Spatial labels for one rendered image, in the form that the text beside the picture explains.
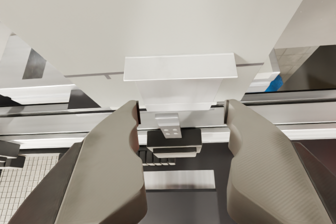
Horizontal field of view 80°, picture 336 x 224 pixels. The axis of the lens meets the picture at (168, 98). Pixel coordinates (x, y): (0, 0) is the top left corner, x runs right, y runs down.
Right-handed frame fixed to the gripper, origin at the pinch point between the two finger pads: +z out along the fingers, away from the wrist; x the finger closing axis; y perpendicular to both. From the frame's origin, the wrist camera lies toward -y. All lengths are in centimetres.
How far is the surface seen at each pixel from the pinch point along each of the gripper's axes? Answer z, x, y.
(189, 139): 23.0, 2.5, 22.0
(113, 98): 9.8, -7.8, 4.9
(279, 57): 182, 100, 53
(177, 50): 4.2, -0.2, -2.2
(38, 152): 38, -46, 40
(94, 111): 13.4, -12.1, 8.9
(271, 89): 182, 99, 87
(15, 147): 31, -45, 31
